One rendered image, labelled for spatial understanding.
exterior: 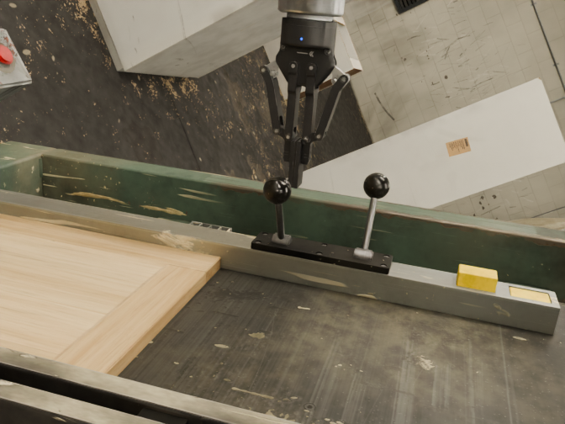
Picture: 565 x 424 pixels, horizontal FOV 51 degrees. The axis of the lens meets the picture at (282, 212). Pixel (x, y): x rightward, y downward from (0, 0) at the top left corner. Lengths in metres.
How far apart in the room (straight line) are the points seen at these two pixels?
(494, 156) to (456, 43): 4.59
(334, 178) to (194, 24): 1.79
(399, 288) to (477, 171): 3.50
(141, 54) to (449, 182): 2.26
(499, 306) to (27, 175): 0.90
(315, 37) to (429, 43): 7.98
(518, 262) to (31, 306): 0.75
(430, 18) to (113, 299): 8.23
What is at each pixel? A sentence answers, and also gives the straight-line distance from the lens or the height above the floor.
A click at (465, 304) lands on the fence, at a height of 1.61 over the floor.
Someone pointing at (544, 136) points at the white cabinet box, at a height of 1.95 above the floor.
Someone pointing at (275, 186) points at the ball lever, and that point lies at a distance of 0.77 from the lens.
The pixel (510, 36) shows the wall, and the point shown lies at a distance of 8.74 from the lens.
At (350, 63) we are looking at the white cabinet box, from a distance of 5.62.
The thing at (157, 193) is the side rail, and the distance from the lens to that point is 1.17.
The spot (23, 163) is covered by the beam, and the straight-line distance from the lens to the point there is 1.26.
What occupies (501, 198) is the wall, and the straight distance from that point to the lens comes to 8.78.
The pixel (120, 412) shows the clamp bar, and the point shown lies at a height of 1.41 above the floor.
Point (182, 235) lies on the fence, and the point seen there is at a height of 1.27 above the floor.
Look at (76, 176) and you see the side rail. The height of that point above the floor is 0.96.
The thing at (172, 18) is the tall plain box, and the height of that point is 0.44.
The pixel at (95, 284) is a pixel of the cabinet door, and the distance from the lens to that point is 0.81.
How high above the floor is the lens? 1.73
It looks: 22 degrees down
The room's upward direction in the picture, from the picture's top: 69 degrees clockwise
